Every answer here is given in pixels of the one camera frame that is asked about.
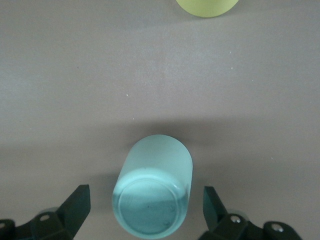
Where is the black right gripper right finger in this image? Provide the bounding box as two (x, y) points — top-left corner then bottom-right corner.
(199, 186), (303, 240)

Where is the yellow plastic cup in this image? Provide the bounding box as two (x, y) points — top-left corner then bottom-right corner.
(174, 0), (240, 18)

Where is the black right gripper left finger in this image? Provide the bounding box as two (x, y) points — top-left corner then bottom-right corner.
(0, 184), (91, 240)

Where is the brown table mat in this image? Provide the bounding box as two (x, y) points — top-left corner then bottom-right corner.
(0, 0), (320, 240)

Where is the pale green plastic cup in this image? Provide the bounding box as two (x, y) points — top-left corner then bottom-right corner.
(112, 134), (194, 238)

